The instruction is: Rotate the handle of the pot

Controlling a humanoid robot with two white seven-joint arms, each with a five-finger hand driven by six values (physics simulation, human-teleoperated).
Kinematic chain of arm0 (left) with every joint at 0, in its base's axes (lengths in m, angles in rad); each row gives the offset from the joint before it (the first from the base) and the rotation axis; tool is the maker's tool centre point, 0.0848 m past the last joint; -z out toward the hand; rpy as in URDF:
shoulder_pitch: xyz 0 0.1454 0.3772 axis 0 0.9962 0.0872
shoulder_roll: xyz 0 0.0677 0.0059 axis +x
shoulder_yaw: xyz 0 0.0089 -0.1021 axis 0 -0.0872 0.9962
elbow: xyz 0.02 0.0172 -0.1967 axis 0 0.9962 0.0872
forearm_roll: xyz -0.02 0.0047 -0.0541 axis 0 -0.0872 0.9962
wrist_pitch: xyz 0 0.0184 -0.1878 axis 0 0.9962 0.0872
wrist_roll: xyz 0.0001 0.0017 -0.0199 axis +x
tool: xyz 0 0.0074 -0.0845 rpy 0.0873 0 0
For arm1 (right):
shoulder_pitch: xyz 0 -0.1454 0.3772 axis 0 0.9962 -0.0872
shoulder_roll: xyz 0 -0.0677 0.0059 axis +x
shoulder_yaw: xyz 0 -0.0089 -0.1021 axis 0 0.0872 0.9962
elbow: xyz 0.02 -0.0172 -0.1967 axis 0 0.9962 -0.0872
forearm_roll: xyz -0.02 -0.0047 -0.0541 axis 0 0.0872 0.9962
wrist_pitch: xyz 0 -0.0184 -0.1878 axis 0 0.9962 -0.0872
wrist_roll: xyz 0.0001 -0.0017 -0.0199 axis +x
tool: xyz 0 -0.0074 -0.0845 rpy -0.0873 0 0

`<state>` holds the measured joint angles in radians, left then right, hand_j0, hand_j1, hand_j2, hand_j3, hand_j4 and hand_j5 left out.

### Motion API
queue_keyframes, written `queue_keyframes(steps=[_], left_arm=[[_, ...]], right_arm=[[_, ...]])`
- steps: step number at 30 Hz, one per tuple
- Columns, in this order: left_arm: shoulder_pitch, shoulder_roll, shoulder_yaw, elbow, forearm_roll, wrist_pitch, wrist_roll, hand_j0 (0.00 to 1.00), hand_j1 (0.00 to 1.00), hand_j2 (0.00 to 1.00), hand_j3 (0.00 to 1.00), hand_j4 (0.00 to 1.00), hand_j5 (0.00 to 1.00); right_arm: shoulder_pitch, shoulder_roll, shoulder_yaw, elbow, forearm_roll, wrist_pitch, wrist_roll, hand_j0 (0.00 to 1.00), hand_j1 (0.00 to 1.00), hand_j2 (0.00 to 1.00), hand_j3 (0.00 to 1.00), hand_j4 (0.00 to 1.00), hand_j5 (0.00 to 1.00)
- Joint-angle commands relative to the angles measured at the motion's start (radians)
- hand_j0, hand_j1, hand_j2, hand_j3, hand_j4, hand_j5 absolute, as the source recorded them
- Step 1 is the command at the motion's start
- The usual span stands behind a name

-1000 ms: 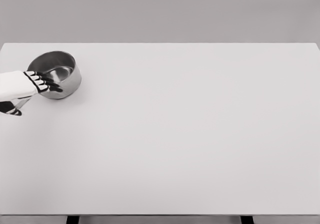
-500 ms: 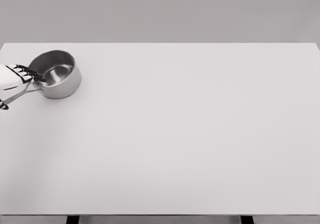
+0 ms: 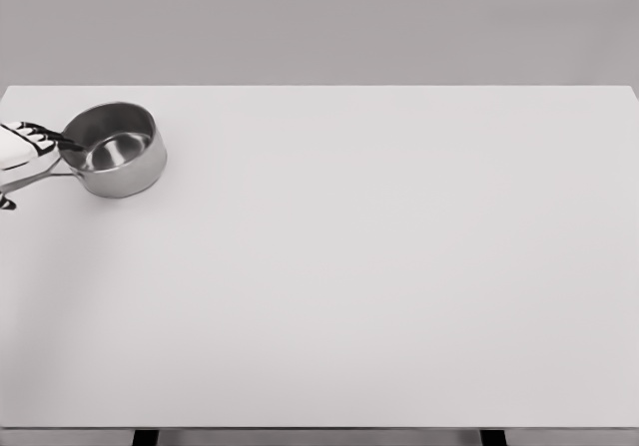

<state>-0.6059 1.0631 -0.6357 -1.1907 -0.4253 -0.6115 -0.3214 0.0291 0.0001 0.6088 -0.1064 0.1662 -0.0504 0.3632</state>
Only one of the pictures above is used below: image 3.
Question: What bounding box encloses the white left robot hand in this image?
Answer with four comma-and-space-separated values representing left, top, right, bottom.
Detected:
0, 121, 81, 213

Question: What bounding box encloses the silver steel pot with handle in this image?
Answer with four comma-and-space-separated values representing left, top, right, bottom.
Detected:
0, 100, 168, 200

